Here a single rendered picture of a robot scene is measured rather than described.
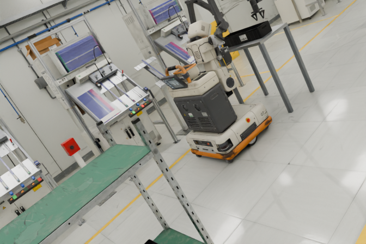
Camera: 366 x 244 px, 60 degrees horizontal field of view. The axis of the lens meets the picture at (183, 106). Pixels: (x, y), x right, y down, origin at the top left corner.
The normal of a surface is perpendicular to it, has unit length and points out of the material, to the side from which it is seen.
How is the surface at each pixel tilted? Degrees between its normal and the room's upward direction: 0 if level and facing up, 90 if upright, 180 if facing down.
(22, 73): 90
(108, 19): 90
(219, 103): 90
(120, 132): 90
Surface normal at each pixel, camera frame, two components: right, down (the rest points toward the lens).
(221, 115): 0.52, -0.03
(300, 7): -0.67, 0.53
